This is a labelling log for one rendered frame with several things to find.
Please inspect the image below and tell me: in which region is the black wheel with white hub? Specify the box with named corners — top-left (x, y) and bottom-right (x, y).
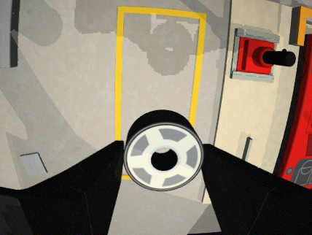
top-left (123, 109), bottom-right (204, 192)

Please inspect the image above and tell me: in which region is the yellow rectangular outline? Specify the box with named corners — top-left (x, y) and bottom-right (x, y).
top-left (115, 6), bottom-right (207, 141)

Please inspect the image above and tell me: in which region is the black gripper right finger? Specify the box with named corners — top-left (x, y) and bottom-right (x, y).
top-left (200, 144), bottom-right (312, 235)

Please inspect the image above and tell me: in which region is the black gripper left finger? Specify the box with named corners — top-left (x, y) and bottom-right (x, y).
top-left (0, 141), bottom-right (125, 235)

